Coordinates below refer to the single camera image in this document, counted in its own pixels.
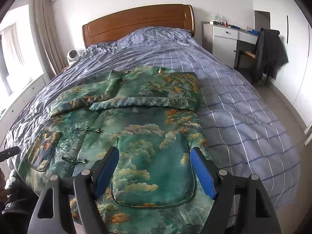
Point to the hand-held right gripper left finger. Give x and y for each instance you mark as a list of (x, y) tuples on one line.
[(106, 173)]

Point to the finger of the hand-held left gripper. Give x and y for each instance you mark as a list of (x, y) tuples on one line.
[(9, 152)]

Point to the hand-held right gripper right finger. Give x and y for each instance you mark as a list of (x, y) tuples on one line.
[(203, 173)]

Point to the green cloud-patterned jacket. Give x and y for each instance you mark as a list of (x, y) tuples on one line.
[(136, 136)]

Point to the person's dark clothing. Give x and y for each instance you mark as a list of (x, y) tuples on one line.
[(19, 199)]

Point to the white window-side cabinet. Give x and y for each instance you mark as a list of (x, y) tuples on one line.
[(26, 97)]

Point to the bed with blue striped duvet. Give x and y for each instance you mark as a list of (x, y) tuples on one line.
[(231, 102)]

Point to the window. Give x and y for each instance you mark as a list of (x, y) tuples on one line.
[(17, 58)]

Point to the small white fan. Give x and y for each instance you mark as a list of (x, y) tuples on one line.
[(72, 56)]

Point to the beige curtain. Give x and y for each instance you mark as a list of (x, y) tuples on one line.
[(48, 34)]

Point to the wooden chair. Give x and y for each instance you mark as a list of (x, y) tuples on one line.
[(246, 54)]

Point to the white desk with drawers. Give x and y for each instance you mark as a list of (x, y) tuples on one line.
[(224, 43)]

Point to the dark coat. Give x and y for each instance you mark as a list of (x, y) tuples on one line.
[(270, 51)]

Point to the blue items on desk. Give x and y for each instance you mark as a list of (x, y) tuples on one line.
[(234, 26)]

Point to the clear bottles on desk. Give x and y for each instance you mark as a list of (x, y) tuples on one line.
[(216, 19)]

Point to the wooden bed headboard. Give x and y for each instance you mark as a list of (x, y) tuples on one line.
[(136, 22)]

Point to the white wardrobe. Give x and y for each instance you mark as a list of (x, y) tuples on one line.
[(292, 41)]

